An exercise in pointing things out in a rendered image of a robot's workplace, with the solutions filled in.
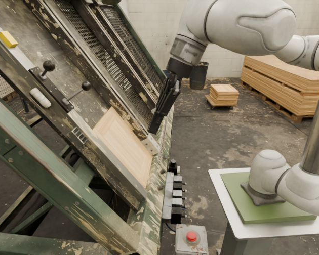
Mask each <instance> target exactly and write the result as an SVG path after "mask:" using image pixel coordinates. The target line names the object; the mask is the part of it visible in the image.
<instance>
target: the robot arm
mask: <svg viewBox="0 0 319 255"><path fill-rule="evenodd" d="M296 22H297V19H296V14H295V11H294V10H293V9H292V8H291V7H290V6H289V5H288V4H287V3H286V2H284V1H282V0H188V1H187V3H186V5H185V8H184V10H183V13H182V15H181V19H180V22H179V28H178V32H177V35H176V37H175V40H174V42H173V45H172V48H171V50H170V52H169V53H170V54H171V55H173V57H170V58H169V61H168V63H167V66H166V69H167V70H168V71H169V72H171V73H170V75H169V77H167V79H165V80H164V84H163V87H162V90H161V93H160V95H159V98H158V101H157V104H156V106H155V107H156V110H155V112H154V115H153V117H152V120H151V122H150V124H149V127H148V129H147V131H148V132H149V133H152V134H155V135H156V133H157V131H158V129H159V127H160V124H161V122H162V120H163V118H164V116H165V117H166V116H167V115H168V113H169V111H170V109H171V107H172V106H173V104H174V102H175V100H176V99H177V97H178V96H179V94H180V93H181V90H180V87H181V82H182V78H186V79H189V78H190V76H191V73H192V71H193V69H194V67H192V66H193V65H195V66H198V64H199V62H200V60H201V58H202V56H203V53H204V52H205V50H206V47H207V45H208V44H216V45H218V46H220V47H222V48H224V49H227V50H230V51H232V52H235V53H238V54H241V55H245V56H266V55H270V54H273V55H275V56H276V57H277V58H279V59H280V60H281V61H283V62H285V63H287V64H289V65H293V66H298V67H301V68H305V69H309V70H314V71H319V35H311V36H306V37H304V36H299V35H294V33H295V30H296ZM240 186H241V187H242V188H243V189H244V190H245V191H246V193H247V194H248V195H249V197H250V198H251V199H252V201H253V203H254V205H255V206H261V205H264V204H271V203H277V202H283V203H284V202H286V201H287V202H289V203H290V204H292V205H294V206H295V207H297V208H299V209H301V210H303V211H305V212H307V213H309V214H312V215H315V216H319V100H318V103H317V107H316V110H315V114H314V117H313V120H312V124H311V127H310V130H309V134H308V137H307V141H306V144H305V147H304V151H303V154H302V157H301V161H300V163H298V164H296V165H294V166H293V167H292V168H291V167H290V166H289V165H288V164H287V163H286V160H285V158H284V157H283V156H282V155H281V154H280V153H278V152H277V151H274V150H262V151H261V152H260V153H259V154H257V155H256V156H255V158H254V160H253V162H252V165H251V169H250V175H249V182H247V183H241V184H240Z"/></svg>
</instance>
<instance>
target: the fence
mask: <svg viewBox="0 0 319 255"><path fill-rule="evenodd" d="M1 31H3V30H2V29H1V28H0V32H1ZM0 54H1V56H2V57H3V58H4V59H5V60H6V61H7V62H8V63H9V64H10V65H11V66H12V67H13V68H14V69H15V70H16V71H17V72H18V74H19V75H20V76H21V77H22V78H23V79H24V80H25V81H26V82H27V83H28V84H29V85H30V86H31V87H32V88H33V89H34V88H38V90H39V91H40V92H41V93H42V94H43V95H44V96H45V98H47V99H48V100H49V101H50V103H51V106H50V107H51V108H52V109H53V111H54V112H55V113H56V114H57V115H58V116H59V117H60V118H61V119H62V120H63V121H64V122H65V123H66V124H67V125H68V126H69V127H70V129H71V130H72V129H73V128H75V127H77V128H78V129H79V130H80V131H81V132H82V133H83V134H84V136H85V137H86V138H87V139H88V140H87V141H86V142H85V144H86V145H87V147H88V148H89V149H90V150H91V151H92V152H93V153H94V154H95V155H96V156H97V157H98V158H99V159H100V160H101V161H102V162H103V163H104V165H105V166H106V167H107V168H108V169H109V170H110V171H111V172H112V173H113V174H114V175H115V176H116V177H117V178H118V179H119V180H120V181H121V183H122V184H123V185H124V186H125V187H126V188H127V189H128V190H129V191H130V192H131V193H132V194H133V195H134V196H135V197H136V198H137V199H138V200H139V202H141V201H144V200H146V198H147V193H148V191H147V190H146V189H145V188H144V187H143V186H142V185H141V184H140V183H139V181H138V180H137V179H136V178H135V177H134V176H133V175H132V174H131V173H130V171H129V170H128V169H127V168H126V167H125V166H124V165H123V164H122V163H121V161H120V160H119V159H118V158H117V157H116V156H115V155H114V154H113V152H112V151H111V150H110V149H109V148H108V147H107V146H106V145H105V144H104V143H103V141H102V140H101V139H100V138H99V137H98V136H97V135H96V134H95V133H94V131H93V130H92V129H91V128H90V127H89V126H88V125H87V124H86V122H85V121H84V120H83V119H82V118H81V117H80V116H79V115H78V114H77V112H76V111H75V110H74V109H72V110H71V111H70V112H69V113H66V111H65V110H64V109H63V108H62V107H61V106H60V105H59V104H58V103H57V102H56V101H55V100H54V98H53V97H52V96H51V95H50V94H49V93H48V92H47V91H46V90H45V89H44V88H43V86H42V85H41V84H40V83H39V82H38V81H37V80H36V79H35V78H34V77H33V76H32V75H31V73H30V72H29V71H28V70H29V69H31V68H34V67H35V66H34V65H33V64H32V62H31V61H30V60H29V59H28V58H27V57H26V56H25V55H24V54H23V53H22V51H21V50H20V49H19V48H18V47H17V46H15V47H13V48H9V47H8V46H7V45H6V44H5V43H4V42H3V41H2V40H1V39H0Z"/></svg>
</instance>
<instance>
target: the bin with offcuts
mask: <svg viewBox="0 0 319 255"><path fill-rule="evenodd" d="M208 65H209V63H208V62H203V61H200V62H199V64H198V66H195V65H193V66H192V67H194V69H193V71H192V73H191V76H190V78H189V81H190V88H191V89H194V90H201V89H203V88H204V86H205V81H206V75H207V71H208Z"/></svg>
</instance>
